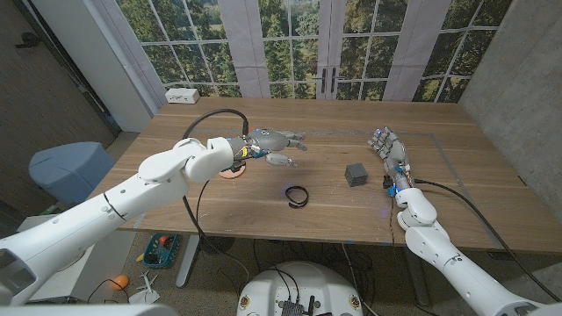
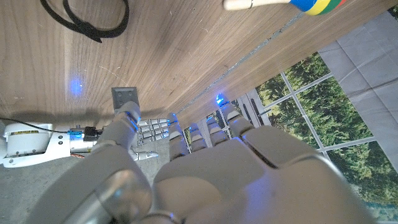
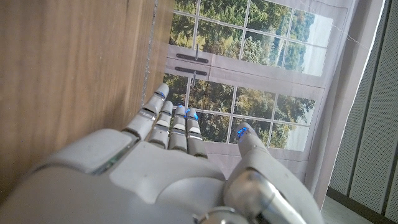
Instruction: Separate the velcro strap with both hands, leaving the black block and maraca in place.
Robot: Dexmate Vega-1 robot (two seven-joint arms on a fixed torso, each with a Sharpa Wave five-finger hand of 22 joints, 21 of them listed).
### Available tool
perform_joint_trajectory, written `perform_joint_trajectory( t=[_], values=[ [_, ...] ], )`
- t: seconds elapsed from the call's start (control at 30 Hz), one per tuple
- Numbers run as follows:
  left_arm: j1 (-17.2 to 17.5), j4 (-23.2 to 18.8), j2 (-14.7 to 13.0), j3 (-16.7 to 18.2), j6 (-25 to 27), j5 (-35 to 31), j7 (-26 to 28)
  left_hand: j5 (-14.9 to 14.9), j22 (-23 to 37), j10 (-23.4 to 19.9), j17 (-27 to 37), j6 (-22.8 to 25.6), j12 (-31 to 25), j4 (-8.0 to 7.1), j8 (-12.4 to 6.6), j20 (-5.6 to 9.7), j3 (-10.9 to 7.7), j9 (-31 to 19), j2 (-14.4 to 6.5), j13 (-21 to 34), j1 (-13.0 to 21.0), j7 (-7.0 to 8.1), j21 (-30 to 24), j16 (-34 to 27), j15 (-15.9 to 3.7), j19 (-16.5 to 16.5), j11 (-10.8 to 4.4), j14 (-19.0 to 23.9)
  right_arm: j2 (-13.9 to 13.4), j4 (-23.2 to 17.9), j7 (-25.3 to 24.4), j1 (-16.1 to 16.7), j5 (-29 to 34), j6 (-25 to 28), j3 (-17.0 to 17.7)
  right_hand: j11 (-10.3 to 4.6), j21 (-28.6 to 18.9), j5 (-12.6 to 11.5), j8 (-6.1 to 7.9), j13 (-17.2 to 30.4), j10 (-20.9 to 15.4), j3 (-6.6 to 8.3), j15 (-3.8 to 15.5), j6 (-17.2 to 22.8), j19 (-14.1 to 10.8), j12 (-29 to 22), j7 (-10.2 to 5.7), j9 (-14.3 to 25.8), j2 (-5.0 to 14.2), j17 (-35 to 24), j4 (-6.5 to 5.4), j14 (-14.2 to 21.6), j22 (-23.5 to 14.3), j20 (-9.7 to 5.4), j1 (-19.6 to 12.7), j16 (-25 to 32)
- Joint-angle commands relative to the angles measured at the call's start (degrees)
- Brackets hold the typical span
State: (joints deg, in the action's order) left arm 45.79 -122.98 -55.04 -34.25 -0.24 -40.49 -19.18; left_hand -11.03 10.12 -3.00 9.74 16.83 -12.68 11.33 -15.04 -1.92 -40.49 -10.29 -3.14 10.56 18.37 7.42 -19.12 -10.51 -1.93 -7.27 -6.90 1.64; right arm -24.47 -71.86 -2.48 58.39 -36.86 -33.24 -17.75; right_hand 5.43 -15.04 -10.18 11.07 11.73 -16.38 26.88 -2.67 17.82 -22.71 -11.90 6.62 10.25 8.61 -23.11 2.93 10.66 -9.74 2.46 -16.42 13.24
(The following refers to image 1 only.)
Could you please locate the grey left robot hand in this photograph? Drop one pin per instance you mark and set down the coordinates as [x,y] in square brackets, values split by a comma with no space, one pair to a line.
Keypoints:
[270,139]

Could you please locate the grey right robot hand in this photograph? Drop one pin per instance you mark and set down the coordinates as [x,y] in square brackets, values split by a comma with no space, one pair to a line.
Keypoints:
[393,151]

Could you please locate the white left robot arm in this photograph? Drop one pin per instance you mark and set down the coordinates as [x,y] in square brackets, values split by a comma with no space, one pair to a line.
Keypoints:
[88,219]

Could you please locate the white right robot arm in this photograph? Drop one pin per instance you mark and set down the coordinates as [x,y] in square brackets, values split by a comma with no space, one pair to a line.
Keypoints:
[448,259]

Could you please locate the black block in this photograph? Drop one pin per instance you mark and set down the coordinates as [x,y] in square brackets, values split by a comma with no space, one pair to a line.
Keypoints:
[355,174]

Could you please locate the pink round disc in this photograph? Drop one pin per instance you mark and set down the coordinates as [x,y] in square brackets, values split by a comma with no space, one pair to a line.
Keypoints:
[230,175]

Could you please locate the printed window backdrop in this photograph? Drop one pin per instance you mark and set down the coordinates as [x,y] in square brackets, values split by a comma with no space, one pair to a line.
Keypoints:
[246,44]

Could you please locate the white power box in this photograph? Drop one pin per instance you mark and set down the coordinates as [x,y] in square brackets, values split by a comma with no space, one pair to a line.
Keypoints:
[182,95]

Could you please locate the black round floor fan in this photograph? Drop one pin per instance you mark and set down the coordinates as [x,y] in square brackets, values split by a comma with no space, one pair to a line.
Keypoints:
[217,245]

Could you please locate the grey table leg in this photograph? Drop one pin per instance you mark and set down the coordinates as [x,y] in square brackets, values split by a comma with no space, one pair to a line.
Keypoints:
[419,285]

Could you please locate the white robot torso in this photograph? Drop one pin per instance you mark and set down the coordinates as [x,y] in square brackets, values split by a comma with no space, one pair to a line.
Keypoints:
[307,281]

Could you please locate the white table leg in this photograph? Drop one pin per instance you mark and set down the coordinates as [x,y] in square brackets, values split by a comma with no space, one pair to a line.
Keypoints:
[189,263]

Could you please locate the teal basket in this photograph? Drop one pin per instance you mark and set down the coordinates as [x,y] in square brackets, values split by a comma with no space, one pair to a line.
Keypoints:
[160,254]

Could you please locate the white toy airplane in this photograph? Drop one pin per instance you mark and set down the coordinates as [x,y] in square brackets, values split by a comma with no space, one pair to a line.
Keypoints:
[147,287]

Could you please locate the blue-grey ottoman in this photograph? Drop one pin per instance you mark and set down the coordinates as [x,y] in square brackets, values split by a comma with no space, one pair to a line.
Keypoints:
[70,171]

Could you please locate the orange ball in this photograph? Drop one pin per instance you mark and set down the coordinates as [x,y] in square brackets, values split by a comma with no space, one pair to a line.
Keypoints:
[120,282]

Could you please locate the white floor platform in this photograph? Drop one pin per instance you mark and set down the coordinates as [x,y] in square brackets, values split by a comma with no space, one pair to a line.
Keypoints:
[101,263]

